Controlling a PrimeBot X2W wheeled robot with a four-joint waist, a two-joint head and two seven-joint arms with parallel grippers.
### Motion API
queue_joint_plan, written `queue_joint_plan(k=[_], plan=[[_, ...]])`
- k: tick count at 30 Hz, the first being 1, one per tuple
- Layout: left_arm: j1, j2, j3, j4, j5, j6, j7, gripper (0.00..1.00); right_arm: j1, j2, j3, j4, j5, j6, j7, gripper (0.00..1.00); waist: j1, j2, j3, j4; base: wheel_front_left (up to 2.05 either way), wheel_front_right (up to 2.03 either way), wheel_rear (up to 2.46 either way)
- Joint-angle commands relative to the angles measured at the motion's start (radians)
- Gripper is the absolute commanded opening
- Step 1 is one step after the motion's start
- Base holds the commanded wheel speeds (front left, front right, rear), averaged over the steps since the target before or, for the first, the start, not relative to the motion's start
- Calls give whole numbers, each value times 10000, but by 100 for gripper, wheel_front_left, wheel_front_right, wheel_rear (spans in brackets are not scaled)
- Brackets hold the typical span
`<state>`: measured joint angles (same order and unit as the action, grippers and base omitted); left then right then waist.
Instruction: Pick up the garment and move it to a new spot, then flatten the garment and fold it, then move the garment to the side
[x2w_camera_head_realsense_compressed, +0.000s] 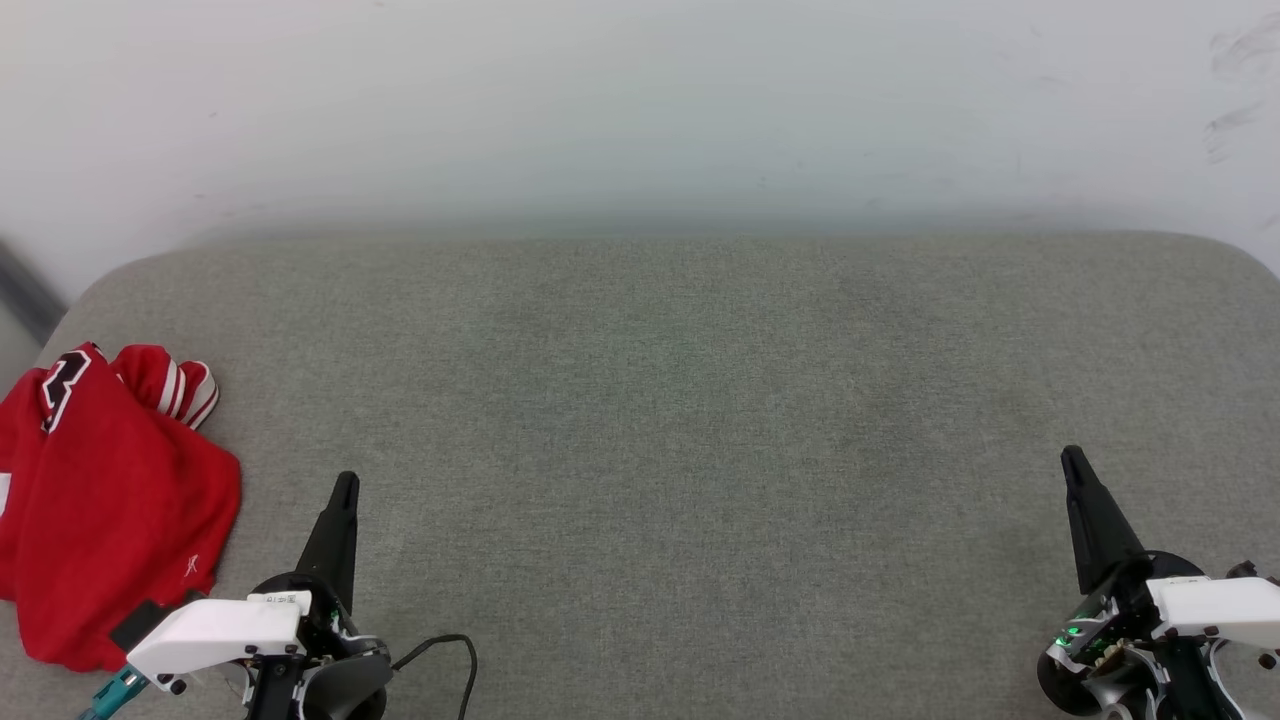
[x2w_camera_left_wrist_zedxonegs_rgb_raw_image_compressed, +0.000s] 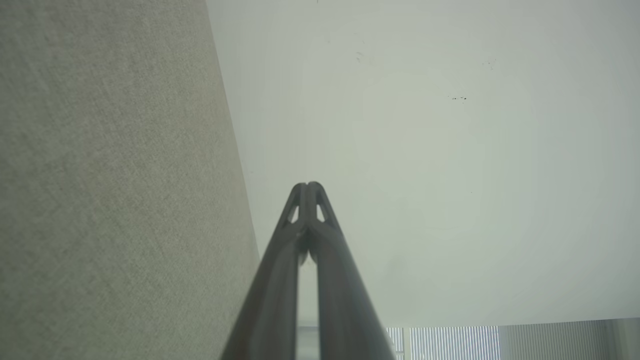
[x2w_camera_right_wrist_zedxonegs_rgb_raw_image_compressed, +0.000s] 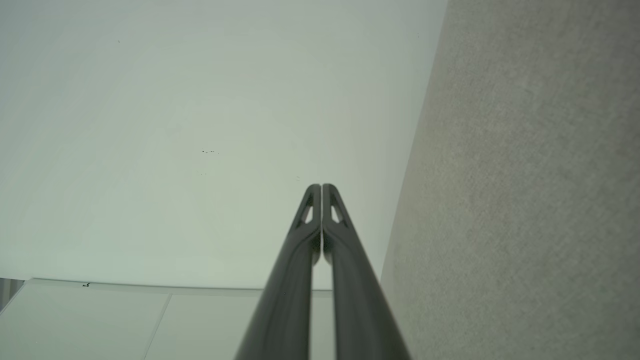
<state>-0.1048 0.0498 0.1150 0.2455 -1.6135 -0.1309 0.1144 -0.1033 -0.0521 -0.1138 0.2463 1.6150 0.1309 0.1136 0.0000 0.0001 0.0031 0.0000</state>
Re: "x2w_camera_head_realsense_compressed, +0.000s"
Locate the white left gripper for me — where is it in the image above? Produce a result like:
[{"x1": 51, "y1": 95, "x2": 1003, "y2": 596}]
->
[{"x1": 127, "y1": 472, "x2": 393, "y2": 720}]

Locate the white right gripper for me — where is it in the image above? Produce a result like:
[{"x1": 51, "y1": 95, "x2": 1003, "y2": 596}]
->
[{"x1": 1037, "y1": 446, "x2": 1280, "y2": 720}]

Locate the red jersey with white trim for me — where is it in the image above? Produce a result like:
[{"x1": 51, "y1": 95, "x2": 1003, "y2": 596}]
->
[{"x1": 0, "y1": 342, "x2": 243, "y2": 673}]

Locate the grey fabric sofa seat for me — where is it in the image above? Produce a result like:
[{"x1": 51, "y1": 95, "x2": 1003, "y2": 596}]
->
[{"x1": 0, "y1": 231, "x2": 1280, "y2": 720}]

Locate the dark grey skirting strip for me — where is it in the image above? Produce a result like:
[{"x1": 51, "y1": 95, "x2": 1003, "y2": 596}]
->
[{"x1": 0, "y1": 238, "x2": 68, "y2": 347}]

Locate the thin black looped cable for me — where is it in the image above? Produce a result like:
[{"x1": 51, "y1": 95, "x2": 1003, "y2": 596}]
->
[{"x1": 389, "y1": 634, "x2": 479, "y2": 720}]

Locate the left cable with teal plug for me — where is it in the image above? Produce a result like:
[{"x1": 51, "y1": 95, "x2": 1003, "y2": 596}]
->
[{"x1": 77, "y1": 664, "x2": 152, "y2": 720}]

